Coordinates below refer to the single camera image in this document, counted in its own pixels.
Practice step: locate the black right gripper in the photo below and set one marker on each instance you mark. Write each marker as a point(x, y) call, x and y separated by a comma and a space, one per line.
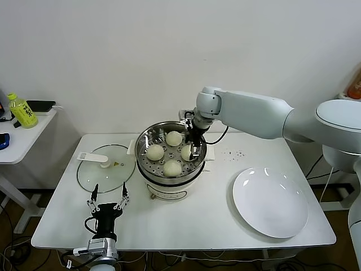
point(195, 135)

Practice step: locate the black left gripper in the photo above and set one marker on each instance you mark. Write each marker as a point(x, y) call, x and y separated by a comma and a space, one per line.
point(107, 221)

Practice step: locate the white steamed baozi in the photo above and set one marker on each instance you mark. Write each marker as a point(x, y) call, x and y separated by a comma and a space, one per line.
point(174, 139)
point(172, 168)
point(155, 153)
point(186, 153)

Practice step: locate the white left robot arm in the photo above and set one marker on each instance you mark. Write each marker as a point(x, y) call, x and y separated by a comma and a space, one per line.
point(103, 267)

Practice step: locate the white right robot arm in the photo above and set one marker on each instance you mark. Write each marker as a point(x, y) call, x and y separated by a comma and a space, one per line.
point(253, 113)

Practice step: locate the stainless steel steamer basket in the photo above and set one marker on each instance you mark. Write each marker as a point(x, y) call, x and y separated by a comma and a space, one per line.
point(152, 169)

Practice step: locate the glass pot lid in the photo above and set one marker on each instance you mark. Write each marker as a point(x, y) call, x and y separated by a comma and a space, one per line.
point(112, 152)

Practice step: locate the scattered dark crumbs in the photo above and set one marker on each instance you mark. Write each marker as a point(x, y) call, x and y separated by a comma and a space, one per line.
point(232, 155)

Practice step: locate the white electric cooker base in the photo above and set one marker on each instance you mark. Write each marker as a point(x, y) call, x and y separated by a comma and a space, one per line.
point(169, 192)

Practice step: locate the white side table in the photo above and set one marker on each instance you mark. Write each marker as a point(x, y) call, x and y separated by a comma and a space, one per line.
point(31, 141)

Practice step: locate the white round plate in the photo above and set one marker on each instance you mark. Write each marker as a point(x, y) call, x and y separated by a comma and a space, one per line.
point(268, 203)

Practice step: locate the small black adapter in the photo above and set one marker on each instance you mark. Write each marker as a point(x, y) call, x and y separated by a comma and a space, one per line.
point(17, 124)

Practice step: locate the yellow green tea bottle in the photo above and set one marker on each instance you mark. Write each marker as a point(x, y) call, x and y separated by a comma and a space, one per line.
point(24, 115)

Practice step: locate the blue computer mouse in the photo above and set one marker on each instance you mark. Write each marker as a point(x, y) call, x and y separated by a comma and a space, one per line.
point(4, 141)

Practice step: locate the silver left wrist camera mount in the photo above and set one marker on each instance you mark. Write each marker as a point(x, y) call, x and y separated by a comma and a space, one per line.
point(103, 248)

